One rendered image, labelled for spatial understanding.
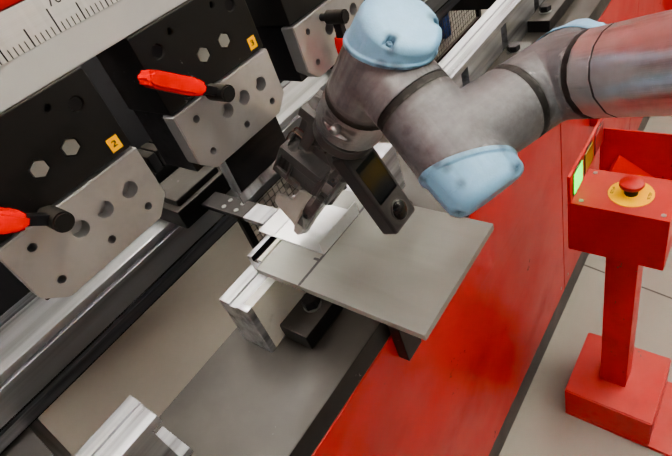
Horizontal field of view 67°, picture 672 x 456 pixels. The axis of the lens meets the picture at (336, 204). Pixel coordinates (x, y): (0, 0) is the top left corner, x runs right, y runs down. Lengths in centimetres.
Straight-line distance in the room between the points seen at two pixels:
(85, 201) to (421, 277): 37
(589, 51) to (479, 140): 11
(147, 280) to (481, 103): 66
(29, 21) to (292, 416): 52
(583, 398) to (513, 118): 116
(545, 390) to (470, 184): 130
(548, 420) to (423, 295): 107
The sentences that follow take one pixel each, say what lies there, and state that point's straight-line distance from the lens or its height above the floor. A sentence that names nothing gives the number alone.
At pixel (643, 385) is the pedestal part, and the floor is 12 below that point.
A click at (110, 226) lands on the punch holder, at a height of 120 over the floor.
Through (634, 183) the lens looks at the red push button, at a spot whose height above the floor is 81.
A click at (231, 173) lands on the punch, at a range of 66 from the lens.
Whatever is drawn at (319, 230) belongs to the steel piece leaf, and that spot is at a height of 100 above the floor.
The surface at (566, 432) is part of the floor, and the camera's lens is 162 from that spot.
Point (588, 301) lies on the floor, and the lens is 186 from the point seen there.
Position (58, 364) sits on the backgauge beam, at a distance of 91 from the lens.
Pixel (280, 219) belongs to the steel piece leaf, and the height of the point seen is 100.
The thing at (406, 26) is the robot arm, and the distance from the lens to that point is 44.
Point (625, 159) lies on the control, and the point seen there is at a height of 74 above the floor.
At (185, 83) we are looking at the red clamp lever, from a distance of 52.
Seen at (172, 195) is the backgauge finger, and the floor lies 103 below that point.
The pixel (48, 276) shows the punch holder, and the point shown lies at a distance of 53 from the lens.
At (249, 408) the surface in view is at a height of 88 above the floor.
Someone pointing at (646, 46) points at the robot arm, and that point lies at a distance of 42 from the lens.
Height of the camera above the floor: 146
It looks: 37 degrees down
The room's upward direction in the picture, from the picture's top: 21 degrees counter-clockwise
